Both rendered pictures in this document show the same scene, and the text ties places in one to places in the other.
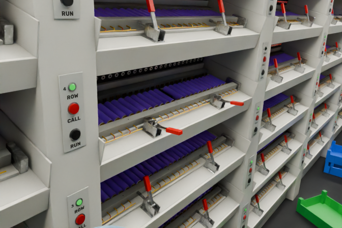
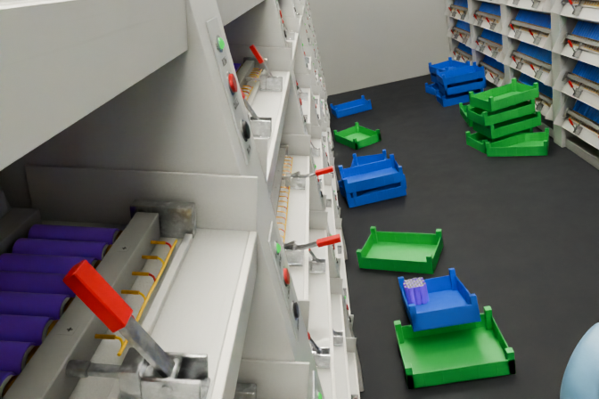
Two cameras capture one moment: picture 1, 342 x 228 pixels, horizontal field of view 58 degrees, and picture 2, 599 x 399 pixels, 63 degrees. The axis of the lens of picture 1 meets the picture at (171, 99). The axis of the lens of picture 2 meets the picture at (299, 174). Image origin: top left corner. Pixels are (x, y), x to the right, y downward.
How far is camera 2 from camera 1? 0.37 m
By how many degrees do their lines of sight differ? 31
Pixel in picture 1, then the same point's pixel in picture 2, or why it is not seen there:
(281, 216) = (351, 284)
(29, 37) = (235, 207)
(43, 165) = (289, 376)
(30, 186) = not seen: outside the picture
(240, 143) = (315, 219)
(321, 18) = (291, 23)
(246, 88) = (297, 148)
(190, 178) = (312, 296)
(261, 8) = (280, 38)
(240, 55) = not seen: hidden behind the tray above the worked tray
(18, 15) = (196, 183)
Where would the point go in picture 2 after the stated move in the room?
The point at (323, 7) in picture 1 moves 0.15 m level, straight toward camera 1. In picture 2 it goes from (288, 9) to (298, 10)
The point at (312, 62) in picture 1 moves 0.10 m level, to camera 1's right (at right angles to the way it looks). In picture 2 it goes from (303, 82) to (324, 74)
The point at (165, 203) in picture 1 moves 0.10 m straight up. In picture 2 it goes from (322, 342) to (310, 296)
